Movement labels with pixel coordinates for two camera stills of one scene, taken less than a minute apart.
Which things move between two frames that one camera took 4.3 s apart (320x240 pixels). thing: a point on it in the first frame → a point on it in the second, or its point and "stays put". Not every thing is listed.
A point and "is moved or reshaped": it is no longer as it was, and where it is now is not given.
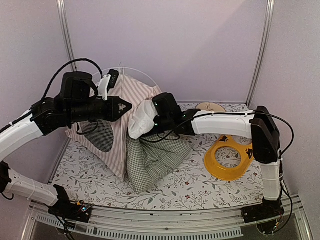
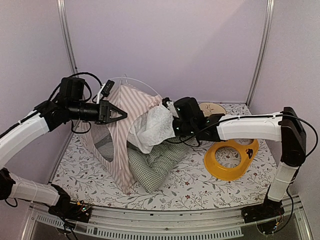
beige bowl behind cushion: [211, 106] stays put
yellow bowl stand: [215, 169] stays put
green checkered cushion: [151, 159] is moved or reshaped
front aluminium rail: [110, 223] stays put
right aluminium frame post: [270, 10] stays put
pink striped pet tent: [105, 141] is moved or reshaped
